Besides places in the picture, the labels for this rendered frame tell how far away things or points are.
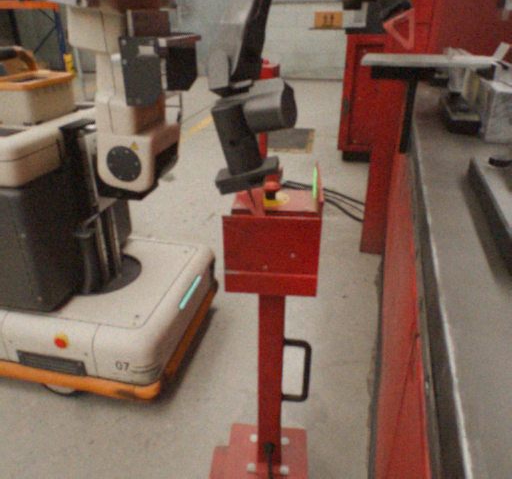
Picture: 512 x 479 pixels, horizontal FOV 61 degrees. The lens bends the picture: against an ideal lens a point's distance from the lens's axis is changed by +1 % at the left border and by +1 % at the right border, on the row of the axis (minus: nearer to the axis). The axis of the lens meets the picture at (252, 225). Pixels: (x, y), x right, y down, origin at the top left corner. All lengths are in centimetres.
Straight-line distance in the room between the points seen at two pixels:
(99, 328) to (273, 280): 74
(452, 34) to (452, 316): 169
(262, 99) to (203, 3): 805
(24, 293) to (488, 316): 125
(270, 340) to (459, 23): 149
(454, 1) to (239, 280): 153
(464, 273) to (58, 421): 130
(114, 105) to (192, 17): 757
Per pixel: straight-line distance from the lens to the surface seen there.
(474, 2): 202
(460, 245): 51
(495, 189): 60
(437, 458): 38
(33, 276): 138
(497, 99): 93
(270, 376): 98
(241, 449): 122
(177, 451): 138
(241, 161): 68
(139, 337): 130
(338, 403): 150
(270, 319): 88
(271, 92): 64
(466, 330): 39
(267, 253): 71
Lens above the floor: 110
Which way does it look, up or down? 26 degrees down
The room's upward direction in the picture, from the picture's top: straight up
